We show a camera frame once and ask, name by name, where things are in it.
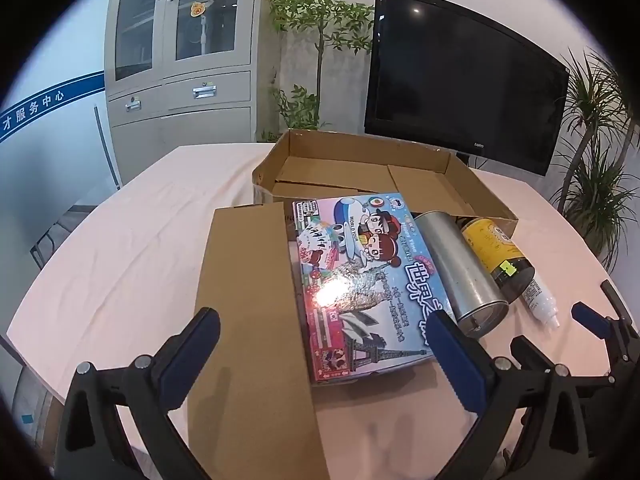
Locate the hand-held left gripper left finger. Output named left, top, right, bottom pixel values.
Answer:
left=54, top=307, right=222, bottom=480

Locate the pink tablecloth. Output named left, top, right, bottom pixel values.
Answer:
left=5, top=142, right=640, bottom=480

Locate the dark chair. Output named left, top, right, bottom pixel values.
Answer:
left=30, top=222, right=68, bottom=271

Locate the metal door handle bar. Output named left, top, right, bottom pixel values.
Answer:
left=93, top=105, right=122, bottom=189

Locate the spiky palm-like potted plant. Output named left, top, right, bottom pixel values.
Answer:
left=550, top=47, right=640, bottom=273

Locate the dark bottle with yellow label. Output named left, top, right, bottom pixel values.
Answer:
left=452, top=215, right=536, bottom=305

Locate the brown cardboard box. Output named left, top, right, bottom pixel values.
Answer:
left=186, top=129, right=520, bottom=480

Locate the silver metal can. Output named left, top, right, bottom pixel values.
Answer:
left=414, top=210, right=510, bottom=338

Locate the black flat screen monitor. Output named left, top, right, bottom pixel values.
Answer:
left=363, top=0, right=571, bottom=177

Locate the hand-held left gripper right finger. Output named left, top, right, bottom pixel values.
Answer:
left=431, top=309, right=601, bottom=480

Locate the grey metal cabinet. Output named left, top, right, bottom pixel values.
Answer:
left=103, top=0, right=263, bottom=188

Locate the leafy green potted plant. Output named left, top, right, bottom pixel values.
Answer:
left=257, top=0, right=376, bottom=143

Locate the white squeeze bottle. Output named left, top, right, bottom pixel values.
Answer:
left=517, top=272, right=561, bottom=331

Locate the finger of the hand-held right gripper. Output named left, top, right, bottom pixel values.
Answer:
left=571, top=280, right=640, bottom=396
left=510, top=336, right=557, bottom=375

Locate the colourful cartoon game box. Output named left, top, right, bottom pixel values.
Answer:
left=291, top=192, right=441, bottom=387

